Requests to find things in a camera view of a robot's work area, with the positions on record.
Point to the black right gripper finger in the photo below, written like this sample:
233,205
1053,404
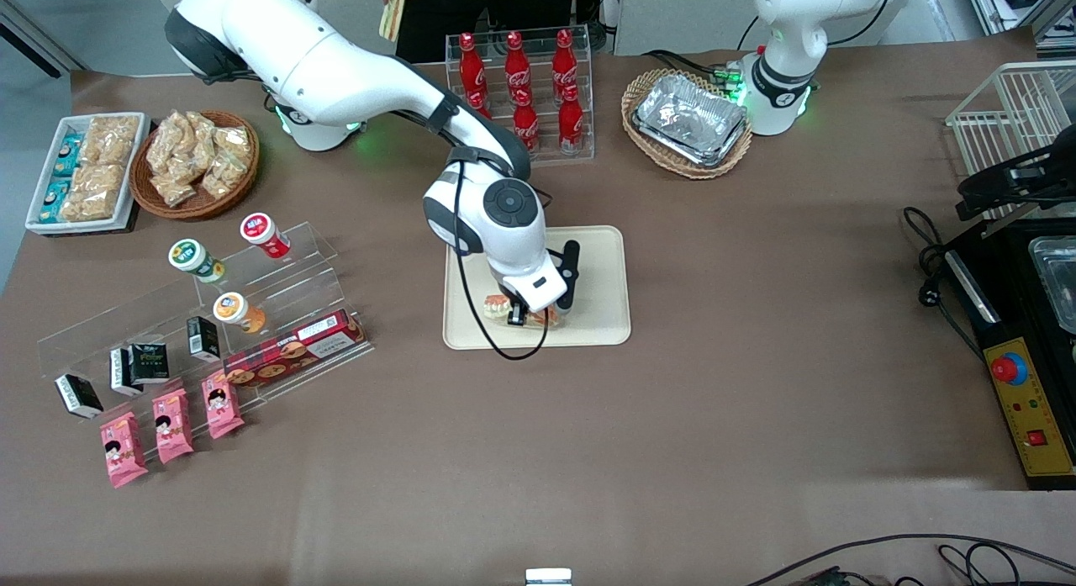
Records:
516,315

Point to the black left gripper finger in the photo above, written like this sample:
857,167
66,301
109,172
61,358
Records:
988,185
988,206

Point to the triangle sandwich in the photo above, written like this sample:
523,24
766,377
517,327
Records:
496,307

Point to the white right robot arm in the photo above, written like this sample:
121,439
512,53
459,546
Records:
336,65

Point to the cream plastic tray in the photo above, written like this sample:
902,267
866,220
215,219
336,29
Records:
601,317

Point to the black sealing machine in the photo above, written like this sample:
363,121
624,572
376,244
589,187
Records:
979,258

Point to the metal pan in machine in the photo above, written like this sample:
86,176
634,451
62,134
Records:
1057,275

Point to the light wicker basket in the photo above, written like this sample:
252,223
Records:
647,149

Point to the red cola bottle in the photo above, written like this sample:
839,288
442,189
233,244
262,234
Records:
471,65
571,122
564,60
527,124
480,105
516,63

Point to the red emergency stop button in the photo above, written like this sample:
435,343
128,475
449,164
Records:
1008,369

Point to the clear acrylic bottle rack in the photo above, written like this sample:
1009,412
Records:
584,81

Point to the stacked aluminium foil containers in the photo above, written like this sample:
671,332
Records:
691,119

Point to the clear acrylic stepped shelf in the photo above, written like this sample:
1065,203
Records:
311,258

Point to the red cookie box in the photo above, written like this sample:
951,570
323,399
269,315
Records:
294,349

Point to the red lid yogurt cup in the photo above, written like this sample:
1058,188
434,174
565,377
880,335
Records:
264,234

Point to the person in black clothes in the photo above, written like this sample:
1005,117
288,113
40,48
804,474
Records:
496,10

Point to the orange lid yogurt cup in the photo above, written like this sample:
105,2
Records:
238,311

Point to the pink snack pack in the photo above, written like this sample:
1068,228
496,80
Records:
222,405
123,449
172,425

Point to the small black drink carton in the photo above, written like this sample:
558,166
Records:
203,338
78,396
122,372

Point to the clear bag of crackers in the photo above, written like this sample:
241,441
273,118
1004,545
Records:
174,187
200,136
224,176
234,142
164,142

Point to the green lid yogurt cup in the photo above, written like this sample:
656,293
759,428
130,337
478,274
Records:
195,260

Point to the brown wicker snack basket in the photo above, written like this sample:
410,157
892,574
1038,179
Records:
197,206

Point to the black green drink carton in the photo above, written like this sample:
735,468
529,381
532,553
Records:
150,363

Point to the white rectangular snack dish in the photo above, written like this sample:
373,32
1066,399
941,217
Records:
126,182

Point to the wrapped rice cracker block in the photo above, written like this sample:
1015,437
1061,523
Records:
111,139
97,179
89,204

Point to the small blue snack pack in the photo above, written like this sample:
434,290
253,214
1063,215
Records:
64,164
69,144
54,196

